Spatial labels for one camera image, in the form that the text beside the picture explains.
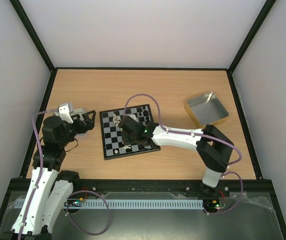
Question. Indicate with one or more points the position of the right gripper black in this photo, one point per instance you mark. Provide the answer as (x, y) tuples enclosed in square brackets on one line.
[(128, 137)]

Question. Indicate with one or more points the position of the pile of white chess pieces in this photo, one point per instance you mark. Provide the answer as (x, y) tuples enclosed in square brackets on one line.
[(116, 120)]

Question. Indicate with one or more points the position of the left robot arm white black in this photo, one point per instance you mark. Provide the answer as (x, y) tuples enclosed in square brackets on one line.
[(49, 186)]

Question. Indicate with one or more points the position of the black aluminium frame rail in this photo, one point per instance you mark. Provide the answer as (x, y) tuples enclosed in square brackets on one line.
[(189, 188)]

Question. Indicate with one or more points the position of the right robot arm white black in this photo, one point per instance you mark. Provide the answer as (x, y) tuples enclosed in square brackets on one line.
[(213, 147)]

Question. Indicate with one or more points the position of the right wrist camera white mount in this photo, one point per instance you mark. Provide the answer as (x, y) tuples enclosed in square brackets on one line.
[(133, 116)]

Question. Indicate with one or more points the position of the silver metal tin lid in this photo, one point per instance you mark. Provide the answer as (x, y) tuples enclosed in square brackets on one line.
[(76, 111)]

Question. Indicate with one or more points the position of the gold metal tin box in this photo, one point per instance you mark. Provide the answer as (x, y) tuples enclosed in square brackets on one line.
[(206, 109)]

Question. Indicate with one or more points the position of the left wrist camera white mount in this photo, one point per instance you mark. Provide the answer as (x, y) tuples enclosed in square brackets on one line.
[(64, 111)]

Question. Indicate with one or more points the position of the row of black chess pieces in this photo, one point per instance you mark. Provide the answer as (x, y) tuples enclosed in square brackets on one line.
[(143, 114)]

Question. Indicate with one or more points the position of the light blue cable duct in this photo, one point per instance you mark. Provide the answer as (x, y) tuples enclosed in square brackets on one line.
[(140, 204)]

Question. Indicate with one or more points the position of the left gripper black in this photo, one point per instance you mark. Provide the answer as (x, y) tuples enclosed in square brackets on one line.
[(90, 125)]

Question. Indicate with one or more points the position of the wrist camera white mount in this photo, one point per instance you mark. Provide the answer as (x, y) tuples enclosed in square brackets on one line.
[(133, 116), (64, 111)]

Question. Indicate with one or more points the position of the black grey chessboard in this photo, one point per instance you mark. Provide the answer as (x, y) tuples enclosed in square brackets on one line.
[(112, 137)]

